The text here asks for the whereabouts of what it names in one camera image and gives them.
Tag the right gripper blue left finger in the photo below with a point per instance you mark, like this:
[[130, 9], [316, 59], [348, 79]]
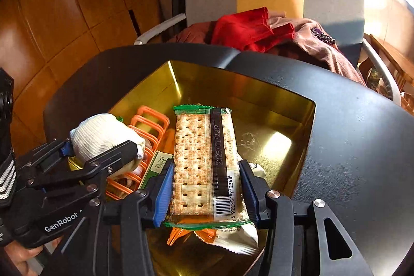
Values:
[[144, 209]]

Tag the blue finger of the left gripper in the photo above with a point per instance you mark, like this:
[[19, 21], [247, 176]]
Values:
[[44, 159], [81, 183]]

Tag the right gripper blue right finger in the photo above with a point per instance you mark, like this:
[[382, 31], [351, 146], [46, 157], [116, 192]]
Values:
[[271, 210]]

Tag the orange white snack bag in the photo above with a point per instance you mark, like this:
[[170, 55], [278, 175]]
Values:
[[241, 240]]

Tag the green yellow carton box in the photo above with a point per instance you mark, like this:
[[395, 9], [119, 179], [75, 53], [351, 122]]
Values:
[[155, 167]]

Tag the orange plastic rack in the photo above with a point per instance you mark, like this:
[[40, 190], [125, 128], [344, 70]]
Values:
[[156, 133]]

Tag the cracker pack green ends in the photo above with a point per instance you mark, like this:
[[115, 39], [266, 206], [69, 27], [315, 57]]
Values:
[[206, 182]]

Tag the person's left hand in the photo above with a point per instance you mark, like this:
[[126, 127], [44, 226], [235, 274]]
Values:
[[20, 256]]

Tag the gold tin box red rim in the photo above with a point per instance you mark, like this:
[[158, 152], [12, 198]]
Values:
[[272, 128]]

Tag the pink garment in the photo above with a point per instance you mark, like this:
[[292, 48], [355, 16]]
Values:
[[315, 46]]

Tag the red cloth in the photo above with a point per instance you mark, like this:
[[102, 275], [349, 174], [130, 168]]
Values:
[[257, 30]]

